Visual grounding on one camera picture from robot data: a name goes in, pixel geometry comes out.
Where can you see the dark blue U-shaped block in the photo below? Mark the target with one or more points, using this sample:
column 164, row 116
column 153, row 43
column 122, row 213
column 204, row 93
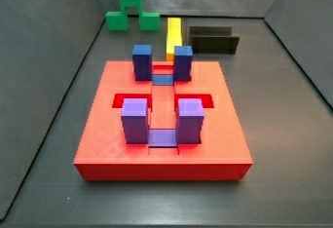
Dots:
column 181, row 68

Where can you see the red slotted base board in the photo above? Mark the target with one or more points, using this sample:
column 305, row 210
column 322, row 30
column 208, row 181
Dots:
column 106, row 158

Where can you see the yellow rectangular bar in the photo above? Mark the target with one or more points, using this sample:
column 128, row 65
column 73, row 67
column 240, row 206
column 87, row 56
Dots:
column 173, row 36

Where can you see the black angular block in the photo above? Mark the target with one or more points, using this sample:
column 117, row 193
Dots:
column 213, row 40

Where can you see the purple U-shaped block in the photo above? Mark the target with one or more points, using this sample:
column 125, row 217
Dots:
column 189, row 122

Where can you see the green arch-shaped block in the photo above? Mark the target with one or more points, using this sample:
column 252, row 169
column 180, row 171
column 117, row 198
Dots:
column 117, row 20

